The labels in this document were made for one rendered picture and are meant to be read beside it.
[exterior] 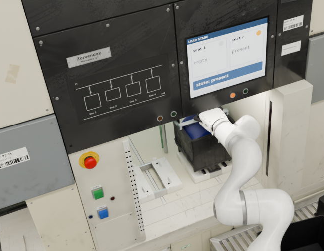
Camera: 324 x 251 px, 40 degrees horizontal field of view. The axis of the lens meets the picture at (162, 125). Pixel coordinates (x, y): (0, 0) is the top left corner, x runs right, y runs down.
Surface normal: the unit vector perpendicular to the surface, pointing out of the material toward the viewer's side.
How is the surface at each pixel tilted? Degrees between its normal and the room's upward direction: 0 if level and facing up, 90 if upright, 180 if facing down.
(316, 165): 90
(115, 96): 90
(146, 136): 0
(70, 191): 90
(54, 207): 90
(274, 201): 22
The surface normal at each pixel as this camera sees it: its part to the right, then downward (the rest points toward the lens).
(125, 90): 0.37, 0.52
